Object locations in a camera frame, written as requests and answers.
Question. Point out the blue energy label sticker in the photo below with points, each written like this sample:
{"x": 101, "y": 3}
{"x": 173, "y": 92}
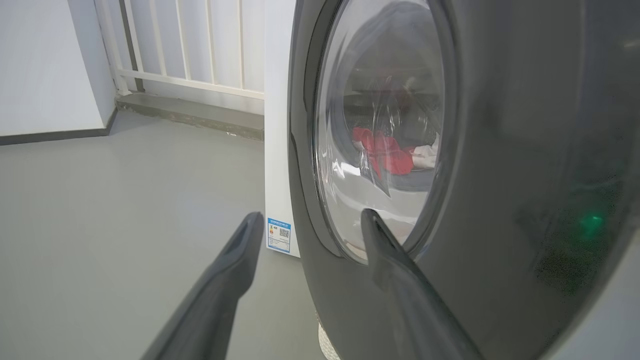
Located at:
{"x": 278, "y": 235}

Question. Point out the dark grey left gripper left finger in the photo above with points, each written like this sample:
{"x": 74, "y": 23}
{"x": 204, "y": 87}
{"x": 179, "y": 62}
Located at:
{"x": 215, "y": 300}

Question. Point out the dark grey round washer door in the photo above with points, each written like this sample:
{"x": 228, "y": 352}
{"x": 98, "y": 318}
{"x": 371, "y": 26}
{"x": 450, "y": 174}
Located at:
{"x": 500, "y": 150}

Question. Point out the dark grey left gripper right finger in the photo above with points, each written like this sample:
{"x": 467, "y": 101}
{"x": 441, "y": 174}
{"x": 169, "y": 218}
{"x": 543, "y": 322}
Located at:
{"x": 415, "y": 310}

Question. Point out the white washing machine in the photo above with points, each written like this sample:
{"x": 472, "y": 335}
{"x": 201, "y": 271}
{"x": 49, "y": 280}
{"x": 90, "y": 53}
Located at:
{"x": 277, "y": 125}

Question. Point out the white metal railing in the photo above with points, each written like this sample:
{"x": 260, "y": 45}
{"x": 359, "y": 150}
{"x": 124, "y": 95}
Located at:
{"x": 190, "y": 75}

